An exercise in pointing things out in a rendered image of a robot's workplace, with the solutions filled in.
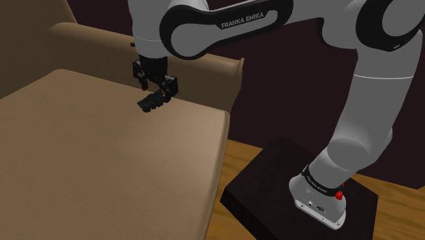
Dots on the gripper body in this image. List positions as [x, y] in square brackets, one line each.
[154, 68]

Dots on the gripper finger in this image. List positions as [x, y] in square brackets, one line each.
[172, 87]
[137, 71]

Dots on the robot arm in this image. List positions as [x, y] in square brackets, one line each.
[365, 116]

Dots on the tan sofa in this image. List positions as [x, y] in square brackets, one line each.
[83, 149]

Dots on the dark robot stand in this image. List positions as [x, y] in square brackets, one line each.
[265, 189]

